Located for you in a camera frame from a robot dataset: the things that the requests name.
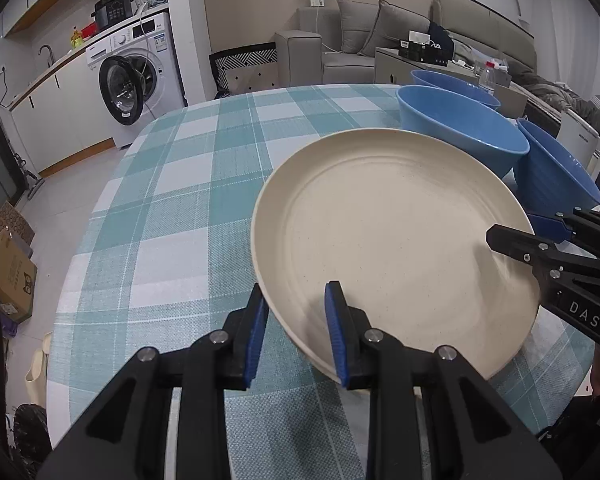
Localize cream plastic bin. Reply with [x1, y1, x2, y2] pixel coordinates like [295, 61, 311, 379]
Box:
[24, 332, 53, 411]

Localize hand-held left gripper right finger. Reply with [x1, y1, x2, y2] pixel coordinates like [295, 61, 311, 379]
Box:
[324, 280, 563, 480]

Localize black bag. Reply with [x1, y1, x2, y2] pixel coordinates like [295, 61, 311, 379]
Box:
[5, 402, 53, 466]

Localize cream round plate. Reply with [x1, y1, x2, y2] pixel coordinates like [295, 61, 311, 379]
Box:
[250, 128, 541, 386]

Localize black white patterned cushion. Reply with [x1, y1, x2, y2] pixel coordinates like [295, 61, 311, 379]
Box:
[209, 44, 279, 101]

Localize patterned brown cardboard box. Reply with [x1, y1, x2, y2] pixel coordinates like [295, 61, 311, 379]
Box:
[0, 201, 35, 246]

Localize black box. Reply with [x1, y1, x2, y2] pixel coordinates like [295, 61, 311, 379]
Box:
[399, 40, 451, 66]

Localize grey blanket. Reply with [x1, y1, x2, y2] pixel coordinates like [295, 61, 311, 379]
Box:
[522, 72, 600, 133]

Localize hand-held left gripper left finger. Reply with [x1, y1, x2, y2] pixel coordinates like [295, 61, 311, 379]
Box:
[37, 282, 270, 480]

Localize white electric kettle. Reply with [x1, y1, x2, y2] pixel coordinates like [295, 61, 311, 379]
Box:
[557, 107, 600, 176]

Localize dark blue garment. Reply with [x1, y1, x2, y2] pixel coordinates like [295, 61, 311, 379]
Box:
[427, 21, 455, 56]

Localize grey sofa cushion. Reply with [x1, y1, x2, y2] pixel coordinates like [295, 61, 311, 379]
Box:
[336, 0, 381, 53]
[360, 0, 433, 58]

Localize grey sofa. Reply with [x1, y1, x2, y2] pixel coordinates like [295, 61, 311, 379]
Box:
[275, 0, 536, 91]

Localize blue bowl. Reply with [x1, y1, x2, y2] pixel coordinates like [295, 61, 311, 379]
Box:
[396, 85, 530, 178]
[410, 70, 501, 111]
[512, 117, 600, 218]

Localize teal checked tablecloth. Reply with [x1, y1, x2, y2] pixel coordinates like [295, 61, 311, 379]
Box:
[45, 82, 596, 480]

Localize tan cardboard box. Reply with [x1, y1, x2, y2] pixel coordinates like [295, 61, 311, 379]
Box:
[0, 230, 38, 323]

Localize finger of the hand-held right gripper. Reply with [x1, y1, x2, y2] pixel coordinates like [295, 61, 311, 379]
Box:
[528, 207, 600, 256]
[486, 224, 576, 281]

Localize white lower kitchen cabinets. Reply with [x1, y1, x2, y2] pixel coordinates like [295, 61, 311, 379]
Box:
[7, 52, 116, 178]

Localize beige side cabinet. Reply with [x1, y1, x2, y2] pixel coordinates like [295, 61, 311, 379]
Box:
[374, 47, 528, 116]

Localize clear water bottle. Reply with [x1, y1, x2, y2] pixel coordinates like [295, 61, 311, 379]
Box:
[472, 60, 498, 93]

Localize white washing machine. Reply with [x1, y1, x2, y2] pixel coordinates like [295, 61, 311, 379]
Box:
[85, 10, 187, 148]

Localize black pressure cooker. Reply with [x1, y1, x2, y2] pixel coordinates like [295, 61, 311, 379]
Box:
[91, 0, 133, 28]

